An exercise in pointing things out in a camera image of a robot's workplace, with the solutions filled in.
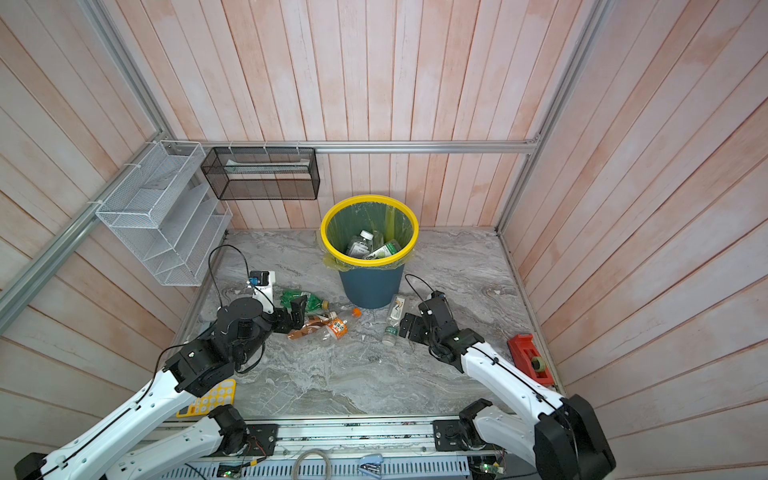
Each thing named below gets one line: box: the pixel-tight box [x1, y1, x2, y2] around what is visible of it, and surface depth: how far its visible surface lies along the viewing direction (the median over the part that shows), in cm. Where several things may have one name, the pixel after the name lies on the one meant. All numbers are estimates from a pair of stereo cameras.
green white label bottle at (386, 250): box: [366, 240, 402, 260], surface depth 85 cm
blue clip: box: [358, 454, 384, 479], surface depth 70 cm
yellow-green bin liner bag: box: [317, 202, 420, 272], surface depth 92 cm
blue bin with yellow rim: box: [320, 195, 419, 309], surface depth 85 cm
